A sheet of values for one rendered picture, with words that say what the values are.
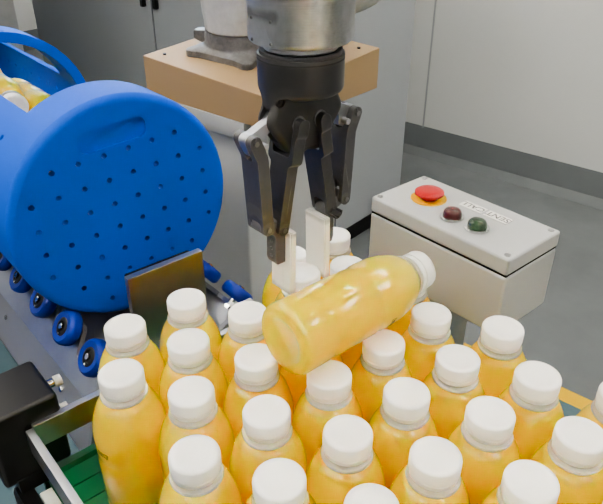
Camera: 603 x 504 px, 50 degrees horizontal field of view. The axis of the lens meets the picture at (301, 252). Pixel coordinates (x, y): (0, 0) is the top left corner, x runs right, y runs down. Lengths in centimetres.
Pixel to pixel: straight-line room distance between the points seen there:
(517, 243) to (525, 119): 287
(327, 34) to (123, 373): 33
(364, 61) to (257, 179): 98
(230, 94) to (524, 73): 238
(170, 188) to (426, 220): 32
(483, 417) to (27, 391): 44
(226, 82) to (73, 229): 66
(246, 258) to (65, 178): 81
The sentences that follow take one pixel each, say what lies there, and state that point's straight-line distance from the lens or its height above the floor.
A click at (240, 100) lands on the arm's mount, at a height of 105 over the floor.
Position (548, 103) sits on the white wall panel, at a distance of 353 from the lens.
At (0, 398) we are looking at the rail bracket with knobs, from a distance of 72.
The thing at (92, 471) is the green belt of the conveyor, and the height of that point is 90.
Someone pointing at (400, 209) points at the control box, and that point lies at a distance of 79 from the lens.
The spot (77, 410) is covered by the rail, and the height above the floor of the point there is 97.
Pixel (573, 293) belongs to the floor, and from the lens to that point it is 278.
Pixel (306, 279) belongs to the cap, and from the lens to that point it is 65.
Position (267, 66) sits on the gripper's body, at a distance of 55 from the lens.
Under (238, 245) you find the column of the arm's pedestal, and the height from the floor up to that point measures 69.
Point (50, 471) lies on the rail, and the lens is 67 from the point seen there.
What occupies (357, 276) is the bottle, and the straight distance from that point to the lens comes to 58.
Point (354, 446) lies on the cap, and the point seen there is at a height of 108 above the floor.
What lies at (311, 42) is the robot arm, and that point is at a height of 134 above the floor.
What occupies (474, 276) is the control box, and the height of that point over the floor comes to 106.
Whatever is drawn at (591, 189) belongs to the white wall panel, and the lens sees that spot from 356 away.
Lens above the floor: 145
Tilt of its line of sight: 31 degrees down
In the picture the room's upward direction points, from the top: straight up
